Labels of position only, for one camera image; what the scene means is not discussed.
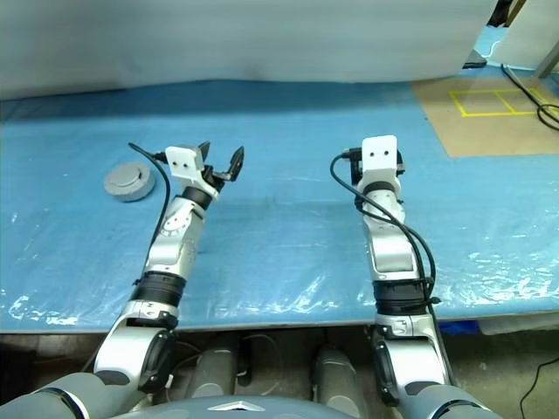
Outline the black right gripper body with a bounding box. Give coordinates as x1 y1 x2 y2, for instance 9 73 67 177
350 148 406 180

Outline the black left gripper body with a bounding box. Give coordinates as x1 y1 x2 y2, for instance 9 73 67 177
200 165 228 193

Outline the silver motor cover circuit board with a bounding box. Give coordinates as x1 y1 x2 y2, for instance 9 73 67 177
103 160 152 196

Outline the blue plastic table cover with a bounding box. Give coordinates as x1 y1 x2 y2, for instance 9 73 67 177
0 76 559 335

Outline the white backdrop curtain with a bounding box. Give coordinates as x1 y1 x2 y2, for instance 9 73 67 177
0 0 499 101

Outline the brown cardboard sheet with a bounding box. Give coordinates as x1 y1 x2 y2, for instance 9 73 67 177
412 73 559 158

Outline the blue plastic crate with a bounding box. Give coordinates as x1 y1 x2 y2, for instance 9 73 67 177
438 321 481 335

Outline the grey left leg shell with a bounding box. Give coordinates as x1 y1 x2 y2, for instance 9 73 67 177
191 347 239 401

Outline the grey leg shell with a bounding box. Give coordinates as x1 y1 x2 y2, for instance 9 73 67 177
191 347 239 401
312 344 370 405

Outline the grey right leg shell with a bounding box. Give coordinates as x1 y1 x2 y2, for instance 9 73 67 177
312 344 370 405

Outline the black equipment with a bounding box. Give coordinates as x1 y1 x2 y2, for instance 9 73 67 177
487 0 525 28

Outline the white board panel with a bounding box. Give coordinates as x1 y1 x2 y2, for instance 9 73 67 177
508 0 559 71

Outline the grey robot torso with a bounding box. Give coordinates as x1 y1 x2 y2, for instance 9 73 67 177
148 386 420 419

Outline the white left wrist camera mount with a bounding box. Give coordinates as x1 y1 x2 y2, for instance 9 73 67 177
164 146 219 200

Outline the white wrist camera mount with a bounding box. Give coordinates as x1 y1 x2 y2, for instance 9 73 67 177
164 146 219 200
355 135 401 193

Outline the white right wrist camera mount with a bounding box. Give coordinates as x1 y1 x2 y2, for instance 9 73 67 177
355 135 401 193

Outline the thick black floor cable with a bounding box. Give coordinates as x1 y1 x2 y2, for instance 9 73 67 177
500 63 559 130

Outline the grey metal post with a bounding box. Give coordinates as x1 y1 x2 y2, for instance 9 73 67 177
536 38 559 79

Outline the thin black floor cable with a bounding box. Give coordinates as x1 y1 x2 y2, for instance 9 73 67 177
519 357 559 407

